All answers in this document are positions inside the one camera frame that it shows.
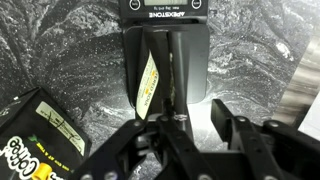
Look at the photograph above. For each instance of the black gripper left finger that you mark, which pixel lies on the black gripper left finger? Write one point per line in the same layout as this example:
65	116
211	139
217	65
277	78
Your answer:
119	156

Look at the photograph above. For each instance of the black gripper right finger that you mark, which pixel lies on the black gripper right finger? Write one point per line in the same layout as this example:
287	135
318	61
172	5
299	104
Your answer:
270	151

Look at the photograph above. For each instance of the black coffee packet yellow label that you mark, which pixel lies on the black coffee packet yellow label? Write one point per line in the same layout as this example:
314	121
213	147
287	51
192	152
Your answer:
161	82

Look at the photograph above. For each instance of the black digital kitchen scale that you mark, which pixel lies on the black digital kitchen scale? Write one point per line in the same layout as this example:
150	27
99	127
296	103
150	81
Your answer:
189	18

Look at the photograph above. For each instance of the black coffee packet white label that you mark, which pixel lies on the black coffee packet white label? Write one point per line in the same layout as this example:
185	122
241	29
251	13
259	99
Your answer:
38	140

